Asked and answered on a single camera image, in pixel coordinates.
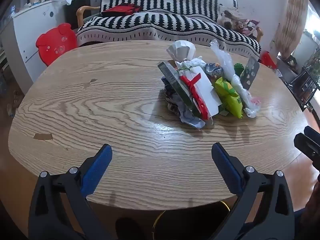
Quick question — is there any patterned wrapper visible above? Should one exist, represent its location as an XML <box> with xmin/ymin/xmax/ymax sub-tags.
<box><xmin>161</xmin><ymin>77</ymin><xmax>185</xmax><ymax>112</ymax></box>

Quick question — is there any grey perforated card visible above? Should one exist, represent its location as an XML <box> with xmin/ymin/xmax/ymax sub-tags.
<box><xmin>240</xmin><ymin>56</ymin><xmax>260</xmax><ymax>90</ymax></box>

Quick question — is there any red pig-face stool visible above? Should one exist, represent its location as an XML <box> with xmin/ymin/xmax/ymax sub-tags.
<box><xmin>35</xmin><ymin>23</ymin><xmax>78</xmax><ymax>67</ymax></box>

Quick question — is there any patterned beige curtain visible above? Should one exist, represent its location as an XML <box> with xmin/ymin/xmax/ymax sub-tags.
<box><xmin>274</xmin><ymin>0</ymin><xmax>308</xmax><ymax>58</ymax></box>

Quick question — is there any dark green box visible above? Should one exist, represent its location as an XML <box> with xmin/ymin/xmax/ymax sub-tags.
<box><xmin>157</xmin><ymin>61</ymin><xmax>200</xmax><ymax>117</ymax></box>

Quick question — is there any green potted plant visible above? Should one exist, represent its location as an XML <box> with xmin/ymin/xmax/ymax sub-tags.
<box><xmin>302</xmin><ymin>30</ymin><xmax>320</xmax><ymax>85</ymax></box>

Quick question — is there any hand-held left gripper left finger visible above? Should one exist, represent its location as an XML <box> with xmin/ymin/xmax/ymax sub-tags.
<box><xmin>28</xmin><ymin>144</ymin><xmax>113</xmax><ymax>240</ymax></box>

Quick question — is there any white cabinet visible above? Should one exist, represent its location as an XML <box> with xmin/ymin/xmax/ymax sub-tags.
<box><xmin>0</xmin><ymin>0</ymin><xmax>69</xmax><ymax>93</ymax></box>

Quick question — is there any black bin with gold rim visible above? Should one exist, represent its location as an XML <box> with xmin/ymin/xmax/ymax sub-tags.
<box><xmin>154</xmin><ymin>200</ymin><xmax>230</xmax><ymax>240</ymax></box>

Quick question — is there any black shelf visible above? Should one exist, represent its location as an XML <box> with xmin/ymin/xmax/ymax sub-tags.
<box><xmin>287</xmin><ymin>69</ymin><xmax>320</xmax><ymax>112</ymax></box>

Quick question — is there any black and white striped blanket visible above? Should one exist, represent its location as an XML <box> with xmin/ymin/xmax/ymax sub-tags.
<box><xmin>76</xmin><ymin>0</ymin><xmax>262</xmax><ymax>58</ymax></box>

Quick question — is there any white plastic bag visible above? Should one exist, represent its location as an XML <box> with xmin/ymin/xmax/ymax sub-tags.
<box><xmin>166</xmin><ymin>40</ymin><xmax>208</xmax><ymax>69</ymax></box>

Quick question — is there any small red stool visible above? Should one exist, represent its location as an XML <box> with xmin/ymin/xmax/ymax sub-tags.
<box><xmin>260</xmin><ymin>51</ymin><xmax>278</xmax><ymax>70</ymax></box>

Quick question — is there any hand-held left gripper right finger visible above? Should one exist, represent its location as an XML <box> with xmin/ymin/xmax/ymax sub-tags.
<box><xmin>211</xmin><ymin>142</ymin><xmax>295</xmax><ymax>240</ymax></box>

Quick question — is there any white paper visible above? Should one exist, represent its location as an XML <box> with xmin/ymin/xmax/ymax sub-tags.
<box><xmin>179</xmin><ymin>105</ymin><xmax>213</xmax><ymax>129</ymax></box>

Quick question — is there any red cloth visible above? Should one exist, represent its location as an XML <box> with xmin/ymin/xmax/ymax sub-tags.
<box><xmin>101</xmin><ymin>3</ymin><xmax>143</xmax><ymax>17</ymax></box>

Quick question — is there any pink cloth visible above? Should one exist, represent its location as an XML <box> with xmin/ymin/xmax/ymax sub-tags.
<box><xmin>236</xmin><ymin>19</ymin><xmax>260</xmax><ymax>37</ymax></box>

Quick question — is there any beige stuffed toy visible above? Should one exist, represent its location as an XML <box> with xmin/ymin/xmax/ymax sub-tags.
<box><xmin>217</xmin><ymin>10</ymin><xmax>250</xmax><ymax>29</ymax></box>

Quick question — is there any small dark green packet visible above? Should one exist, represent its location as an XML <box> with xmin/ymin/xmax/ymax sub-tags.
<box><xmin>234</xmin><ymin>62</ymin><xmax>245</xmax><ymax>78</ymax></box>

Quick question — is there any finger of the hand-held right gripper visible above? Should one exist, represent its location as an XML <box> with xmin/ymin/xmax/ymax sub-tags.
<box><xmin>304</xmin><ymin>126</ymin><xmax>320</xmax><ymax>143</ymax></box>
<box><xmin>294</xmin><ymin>133</ymin><xmax>320</xmax><ymax>178</ymax></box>

